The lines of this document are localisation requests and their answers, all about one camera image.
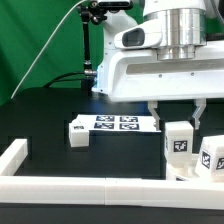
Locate white marker sheet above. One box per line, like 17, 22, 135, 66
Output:
72, 114, 156, 133

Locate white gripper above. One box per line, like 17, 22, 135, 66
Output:
107, 27, 224, 131

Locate black camera on mount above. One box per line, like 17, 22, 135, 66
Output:
91, 0, 133, 10

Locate white fence wall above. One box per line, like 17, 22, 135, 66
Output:
0, 176, 224, 210
0, 139, 28, 176

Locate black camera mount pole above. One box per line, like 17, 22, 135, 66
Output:
78, 1, 106, 70

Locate white cable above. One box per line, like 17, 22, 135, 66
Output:
10, 0, 88, 100

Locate white left fence wall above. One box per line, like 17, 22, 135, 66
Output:
0, 139, 28, 176

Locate white front fence wall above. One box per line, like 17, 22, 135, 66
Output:
0, 176, 224, 210

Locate white round stool seat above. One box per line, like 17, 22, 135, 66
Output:
165, 153, 224, 183

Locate black cables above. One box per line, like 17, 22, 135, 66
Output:
43, 69, 98, 89

